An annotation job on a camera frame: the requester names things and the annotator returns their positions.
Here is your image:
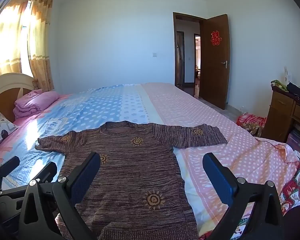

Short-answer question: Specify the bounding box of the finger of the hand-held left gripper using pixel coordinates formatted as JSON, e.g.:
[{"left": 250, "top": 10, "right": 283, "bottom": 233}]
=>
[
  {"left": 0, "top": 156, "right": 21, "bottom": 178},
  {"left": 36, "top": 162, "right": 58, "bottom": 183}
]

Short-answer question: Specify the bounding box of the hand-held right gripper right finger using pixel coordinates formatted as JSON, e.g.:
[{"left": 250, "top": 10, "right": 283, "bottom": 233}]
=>
[{"left": 202, "top": 152, "right": 285, "bottom": 240}]

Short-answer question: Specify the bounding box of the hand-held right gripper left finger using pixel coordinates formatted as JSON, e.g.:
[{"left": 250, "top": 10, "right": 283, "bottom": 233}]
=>
[{"left": 18, "top": 152, "right": 101, "bottom": 240}]

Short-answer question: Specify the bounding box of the brown knitted sweater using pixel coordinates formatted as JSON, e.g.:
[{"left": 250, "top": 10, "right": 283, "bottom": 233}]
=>
[{"left": 35, "top": 121, "right": 228, "bottom": 240}]

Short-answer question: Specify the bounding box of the grey patterned pillow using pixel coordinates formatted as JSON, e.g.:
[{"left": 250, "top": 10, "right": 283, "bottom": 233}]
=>
[{"left": 0, "top": 112, "right": 19, "bottom": 151}]

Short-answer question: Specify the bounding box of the red patterned bag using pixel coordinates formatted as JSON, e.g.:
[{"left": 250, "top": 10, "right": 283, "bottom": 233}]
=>
[{"left": 236, "top": 112, "right": 267, "bottom": 137}]

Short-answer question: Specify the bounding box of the pink folded quilt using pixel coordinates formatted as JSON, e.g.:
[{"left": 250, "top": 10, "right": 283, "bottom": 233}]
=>
[{"left": 13, "top": 89, "right": 60, "bottom": 118}]

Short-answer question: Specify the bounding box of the red patchwork quilt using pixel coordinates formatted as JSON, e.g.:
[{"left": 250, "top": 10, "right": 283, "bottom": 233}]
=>
[{"left": 279, "top": 152, "right": 300, "bottom": 216}]

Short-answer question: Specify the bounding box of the cream wooden headboard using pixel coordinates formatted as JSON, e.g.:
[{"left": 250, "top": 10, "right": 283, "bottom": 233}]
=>
[{"left": 0, "top": 72, "right": 36, "bottom": 123}]

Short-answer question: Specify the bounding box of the purple box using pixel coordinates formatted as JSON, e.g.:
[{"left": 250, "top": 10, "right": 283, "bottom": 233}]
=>
[{"left": 286, "top": 129, "right": 300, "bottom": 153}]

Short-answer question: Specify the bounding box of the polka dot bed sheet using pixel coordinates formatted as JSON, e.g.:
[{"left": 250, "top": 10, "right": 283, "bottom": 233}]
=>
[{"left": 0, "top": 82, "right": 300, "bottom": 240}]

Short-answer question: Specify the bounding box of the brown wooden door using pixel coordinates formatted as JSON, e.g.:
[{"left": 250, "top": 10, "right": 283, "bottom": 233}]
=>
[{"left": 199, "top": 14, "right": 230, "bottom": 110}]

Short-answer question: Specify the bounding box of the green floral cloth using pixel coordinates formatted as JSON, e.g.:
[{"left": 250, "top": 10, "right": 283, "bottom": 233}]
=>
[{"left": 270, "top": 79, "right": 288, "bottom": 92}]

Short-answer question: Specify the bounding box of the dark cloth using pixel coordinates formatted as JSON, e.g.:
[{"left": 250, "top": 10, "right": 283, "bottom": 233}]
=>
[{"left": 287, "top": 82, "right": 300, "bottom": 97}]

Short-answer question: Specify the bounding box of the yellow floral curtain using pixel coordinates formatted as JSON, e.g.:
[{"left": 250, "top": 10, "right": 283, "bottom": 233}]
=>
[
  {"left": 27, "top": 0, "right": 55, "bottom": 92},
  {"left": 0, "top": 0, "right": 32, "bottom": 80}
]

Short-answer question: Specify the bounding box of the red paper door decoration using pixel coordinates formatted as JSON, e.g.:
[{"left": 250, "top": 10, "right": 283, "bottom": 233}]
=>
[{"left": 210, "top": 31, "right": 222, "bottom": 46}]

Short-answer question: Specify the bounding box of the white wall socket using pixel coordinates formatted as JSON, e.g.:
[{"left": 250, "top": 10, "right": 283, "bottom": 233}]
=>
[{"left": 284, "top": 66, "right": 293, "bottom": 83}]

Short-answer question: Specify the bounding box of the brown door frame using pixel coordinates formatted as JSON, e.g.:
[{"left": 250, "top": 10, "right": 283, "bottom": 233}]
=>
[{"left": 173, "top": 12, "right": 207, "bottom": 98}]

